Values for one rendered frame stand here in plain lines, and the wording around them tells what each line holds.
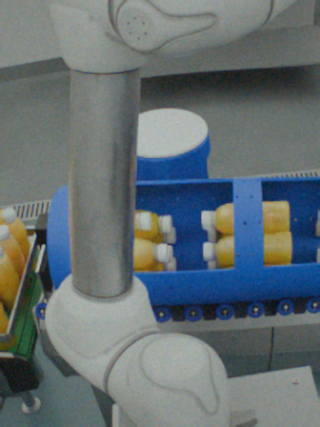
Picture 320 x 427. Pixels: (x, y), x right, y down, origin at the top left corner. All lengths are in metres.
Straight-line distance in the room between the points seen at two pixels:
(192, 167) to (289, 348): 0.67
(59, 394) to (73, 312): 1.61
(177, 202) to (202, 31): 0.95
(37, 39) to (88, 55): 4.09
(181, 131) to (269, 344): 0.76
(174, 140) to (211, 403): 1.13
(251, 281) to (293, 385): 0.29
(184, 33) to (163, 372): 0.49
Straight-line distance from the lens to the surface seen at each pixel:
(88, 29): 0.80
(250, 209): 1.37
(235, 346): 1.57
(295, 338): 1.57
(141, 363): 0.95
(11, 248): 1.66
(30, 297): 1.73
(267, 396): 1.21
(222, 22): 0.70
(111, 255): 0.97
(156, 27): 0.67
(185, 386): 0.93
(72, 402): 2.58
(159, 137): 1.96
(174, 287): 1.40
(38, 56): 4.97
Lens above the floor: 2.09
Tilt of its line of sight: 39 degrees down
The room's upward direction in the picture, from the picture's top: 9 degrees counter-clockwise
